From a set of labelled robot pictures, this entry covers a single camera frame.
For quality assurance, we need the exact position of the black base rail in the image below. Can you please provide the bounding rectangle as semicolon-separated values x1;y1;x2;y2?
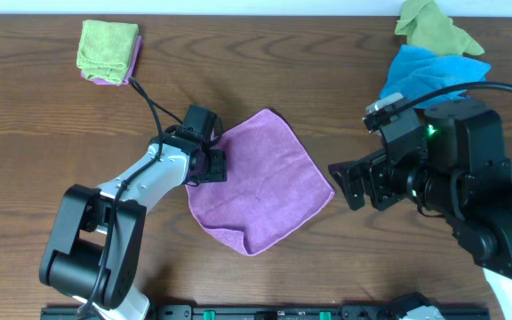
40;292;491;320

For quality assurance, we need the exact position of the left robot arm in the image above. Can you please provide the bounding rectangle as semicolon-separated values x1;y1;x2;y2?
39;105;227;319

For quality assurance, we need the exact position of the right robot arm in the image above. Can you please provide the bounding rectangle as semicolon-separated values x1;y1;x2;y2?
328;99;512;319

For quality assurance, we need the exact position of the folded pink cloth under green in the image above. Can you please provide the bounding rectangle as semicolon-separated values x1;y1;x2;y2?
92;36;142;86

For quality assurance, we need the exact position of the crumpled olive green cloth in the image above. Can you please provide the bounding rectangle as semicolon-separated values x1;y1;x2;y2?
395;0;485;56

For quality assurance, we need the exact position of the purple microfiber cloth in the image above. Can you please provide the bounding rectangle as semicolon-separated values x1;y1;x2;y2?
187;109;335;256

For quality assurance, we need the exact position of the crumpled blue cloth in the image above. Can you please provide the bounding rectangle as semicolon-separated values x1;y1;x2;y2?
380;44;491;100

